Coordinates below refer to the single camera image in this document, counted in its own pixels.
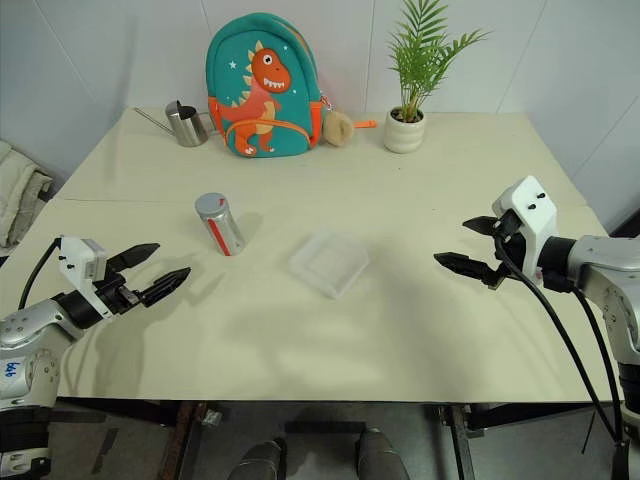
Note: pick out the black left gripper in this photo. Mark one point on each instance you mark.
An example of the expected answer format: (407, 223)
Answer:
(116, 295)

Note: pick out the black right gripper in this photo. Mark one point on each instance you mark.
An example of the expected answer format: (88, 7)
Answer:
(512, 232)

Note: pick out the silver red can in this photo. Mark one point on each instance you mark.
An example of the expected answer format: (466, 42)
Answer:
(225, 235)

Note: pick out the grey plastic container lid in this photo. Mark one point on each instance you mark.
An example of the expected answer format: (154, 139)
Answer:
(211, 205)

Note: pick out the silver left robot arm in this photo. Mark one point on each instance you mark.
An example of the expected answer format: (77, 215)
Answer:
(25, 320)

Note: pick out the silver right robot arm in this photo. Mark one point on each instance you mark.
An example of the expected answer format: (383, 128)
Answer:
(600, 260)

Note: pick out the clear plastic container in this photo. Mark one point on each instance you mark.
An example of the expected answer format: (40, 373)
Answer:
(330, 265)

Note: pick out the white ribbed plant pot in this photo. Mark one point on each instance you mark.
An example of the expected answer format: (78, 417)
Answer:
(404, 132)

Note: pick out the steel watering can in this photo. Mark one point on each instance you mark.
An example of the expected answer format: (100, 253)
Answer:
(187, 125)

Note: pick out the black table leg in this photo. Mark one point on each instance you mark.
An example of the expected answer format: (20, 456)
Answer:
(459, 445)
(186, 445)

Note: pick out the green palm plant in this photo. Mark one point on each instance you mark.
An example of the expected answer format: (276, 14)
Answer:
(420, 55)

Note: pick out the teal dinosaur backpack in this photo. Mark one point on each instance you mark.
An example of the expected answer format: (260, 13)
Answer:
(260, 90)

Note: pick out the dark rounded shape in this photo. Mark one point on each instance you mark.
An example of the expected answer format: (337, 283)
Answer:
(382, 457)
(260, 460)

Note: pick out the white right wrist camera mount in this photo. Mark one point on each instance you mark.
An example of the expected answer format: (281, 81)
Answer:
(530, 200)

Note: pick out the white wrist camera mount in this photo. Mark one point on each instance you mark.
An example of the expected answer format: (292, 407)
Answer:
(530, 200)
(75, 260)

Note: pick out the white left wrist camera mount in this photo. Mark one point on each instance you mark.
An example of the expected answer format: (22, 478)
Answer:
(75, 260)

